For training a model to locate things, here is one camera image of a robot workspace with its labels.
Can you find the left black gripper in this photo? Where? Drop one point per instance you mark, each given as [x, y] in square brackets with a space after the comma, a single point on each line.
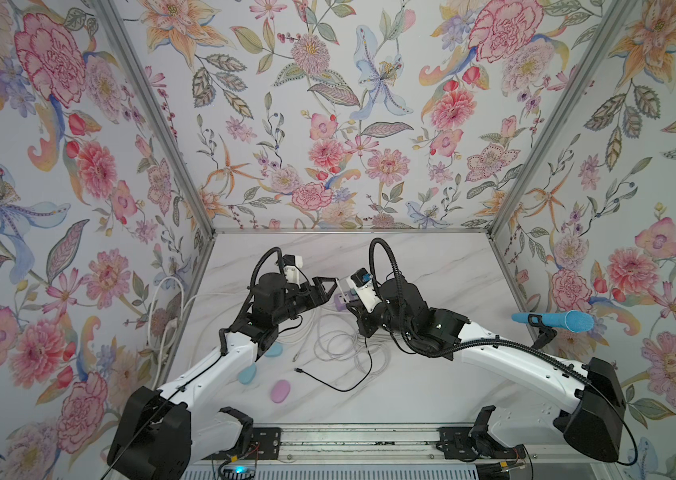
[320, 294]

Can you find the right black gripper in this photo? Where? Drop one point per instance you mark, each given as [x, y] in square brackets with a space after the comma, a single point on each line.
[366, 319]

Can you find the teal earbud case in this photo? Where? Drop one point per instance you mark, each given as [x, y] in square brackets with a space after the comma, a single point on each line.
[276, 350]
[247, 376]

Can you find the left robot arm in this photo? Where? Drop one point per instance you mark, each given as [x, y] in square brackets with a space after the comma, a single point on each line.
[164, 430]

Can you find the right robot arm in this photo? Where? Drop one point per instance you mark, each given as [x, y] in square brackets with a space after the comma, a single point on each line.
[584, 403]

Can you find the purple power strip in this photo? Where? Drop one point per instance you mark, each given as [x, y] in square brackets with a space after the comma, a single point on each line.
[340, 302]

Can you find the pink earbud case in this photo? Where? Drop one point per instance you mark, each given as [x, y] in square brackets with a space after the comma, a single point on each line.
[280, 391]

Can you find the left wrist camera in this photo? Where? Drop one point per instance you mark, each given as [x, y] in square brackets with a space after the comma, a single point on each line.
[292, 266]

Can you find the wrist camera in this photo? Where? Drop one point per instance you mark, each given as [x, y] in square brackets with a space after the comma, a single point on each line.
[292, 266]
[361, 283]

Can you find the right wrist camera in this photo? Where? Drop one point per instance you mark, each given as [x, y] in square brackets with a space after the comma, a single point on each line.
[361, 283]

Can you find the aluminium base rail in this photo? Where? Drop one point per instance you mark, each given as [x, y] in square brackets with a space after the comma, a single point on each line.
[303, 443]

